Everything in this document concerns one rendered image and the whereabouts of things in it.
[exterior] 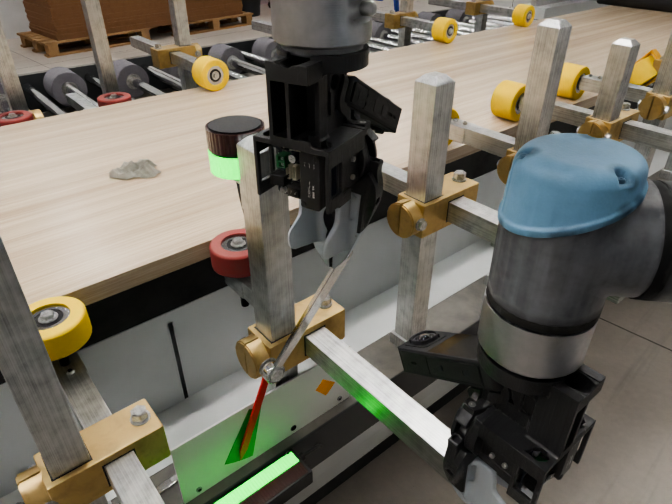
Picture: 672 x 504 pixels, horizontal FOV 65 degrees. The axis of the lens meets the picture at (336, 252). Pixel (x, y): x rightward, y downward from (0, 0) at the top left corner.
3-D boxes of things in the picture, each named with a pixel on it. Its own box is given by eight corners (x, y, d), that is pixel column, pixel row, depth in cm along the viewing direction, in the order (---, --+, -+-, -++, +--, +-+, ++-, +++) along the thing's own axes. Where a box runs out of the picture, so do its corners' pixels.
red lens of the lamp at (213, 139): (277, 146, 55) (275, 126, 54) (226, 161, 52) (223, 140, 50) (246, 131, 59) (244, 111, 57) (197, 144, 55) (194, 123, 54)
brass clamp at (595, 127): (636, 136, 104) (644, 111, 102) (601, 153, 97) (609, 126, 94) (605, 128, 108) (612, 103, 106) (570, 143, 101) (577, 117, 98)
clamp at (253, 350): (345, 338, 70) (345, 308, 67) (259, 387, 63) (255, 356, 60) (319, 317, 74) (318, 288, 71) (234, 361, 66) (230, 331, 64)
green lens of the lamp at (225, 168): (278, 169, 56) (277, 149, 55) (229, 184, 53) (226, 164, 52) (248, 152, 60) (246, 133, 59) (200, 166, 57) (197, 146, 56)
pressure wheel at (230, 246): (282, 306, 79) (277, 241, 73) (236, 329, 75) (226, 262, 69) (253, 282, 84) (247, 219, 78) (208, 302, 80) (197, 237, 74)
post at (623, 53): (574, 268, 117) (642, 38, 91) (565, 273, 115) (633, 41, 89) (559, 261, 119) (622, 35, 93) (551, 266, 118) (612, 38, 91)
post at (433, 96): (421, 365, 89) (456, 74, 63) (406, 375, 87) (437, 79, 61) (406, 354, 91) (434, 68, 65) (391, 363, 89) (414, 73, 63)
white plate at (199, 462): (350, 397, 77) (351, 346, 71) (186, 506, 63) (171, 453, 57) (348, 395, 77) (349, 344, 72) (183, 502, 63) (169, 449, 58)
